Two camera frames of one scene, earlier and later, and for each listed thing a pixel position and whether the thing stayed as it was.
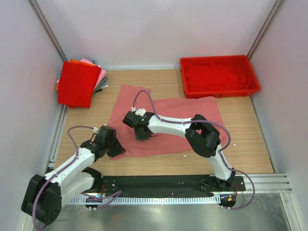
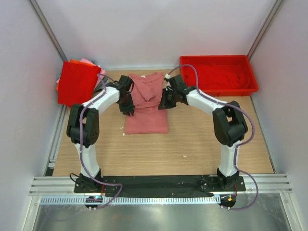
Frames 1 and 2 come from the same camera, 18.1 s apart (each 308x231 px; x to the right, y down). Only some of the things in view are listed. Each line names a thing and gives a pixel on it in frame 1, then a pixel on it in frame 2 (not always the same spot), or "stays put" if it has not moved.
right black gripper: x=141 y=138 -> x=164 y=104
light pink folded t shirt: x=102 y=74 stays put
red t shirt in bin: x=218 y=77 stays put
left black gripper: x=118 y=149 -> x=129 y=109
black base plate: x=171 y=186 stays put
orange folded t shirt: x=73 y=60 stays put
